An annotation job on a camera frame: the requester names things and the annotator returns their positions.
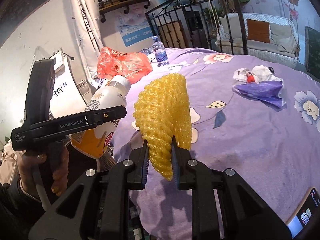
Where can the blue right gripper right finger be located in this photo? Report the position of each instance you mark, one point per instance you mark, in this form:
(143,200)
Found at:
(183,178)

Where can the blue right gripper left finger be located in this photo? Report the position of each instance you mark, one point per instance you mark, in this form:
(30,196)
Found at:
(137,177)

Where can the orange juice bottle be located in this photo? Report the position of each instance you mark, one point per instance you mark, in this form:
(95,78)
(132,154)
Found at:
(109,105)

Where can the yellow foam fruit net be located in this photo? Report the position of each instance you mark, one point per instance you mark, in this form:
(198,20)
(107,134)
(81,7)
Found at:
(162,113)

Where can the purple plastic bag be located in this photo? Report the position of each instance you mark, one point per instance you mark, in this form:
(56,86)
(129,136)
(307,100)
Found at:
(268,92)

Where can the white wrapper with red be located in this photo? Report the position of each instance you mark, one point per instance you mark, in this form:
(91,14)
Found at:
(258,74)

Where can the person's left forearm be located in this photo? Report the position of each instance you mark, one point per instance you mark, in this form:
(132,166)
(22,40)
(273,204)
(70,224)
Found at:
(19,211)

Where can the white David B machine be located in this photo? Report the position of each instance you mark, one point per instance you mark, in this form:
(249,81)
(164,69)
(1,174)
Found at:
(66,98)

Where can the purple floral bed sheet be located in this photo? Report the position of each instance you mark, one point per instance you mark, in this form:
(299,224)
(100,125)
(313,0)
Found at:
(276,151)

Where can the orange plastic bag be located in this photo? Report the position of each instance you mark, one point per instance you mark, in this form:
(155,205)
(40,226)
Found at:
(132,66)

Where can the clear water bottle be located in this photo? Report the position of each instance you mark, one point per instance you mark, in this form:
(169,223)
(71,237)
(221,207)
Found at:
(159,51)

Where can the smartphone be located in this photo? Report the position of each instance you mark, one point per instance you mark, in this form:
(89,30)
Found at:
(306,216)

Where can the brown cushion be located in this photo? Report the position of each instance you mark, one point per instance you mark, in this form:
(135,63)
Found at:
(258,31)

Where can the white wicker swing sofa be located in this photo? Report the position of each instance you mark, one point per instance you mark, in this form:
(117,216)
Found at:
(270,38)

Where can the green patterned covered table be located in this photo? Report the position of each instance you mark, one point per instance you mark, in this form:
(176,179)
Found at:
(312,50)

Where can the black iron bed frame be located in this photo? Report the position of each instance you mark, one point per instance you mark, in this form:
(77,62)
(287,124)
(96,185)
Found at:
(198,23)

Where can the wooden wall shelf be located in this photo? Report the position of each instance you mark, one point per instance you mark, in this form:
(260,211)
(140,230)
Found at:
(118,5)

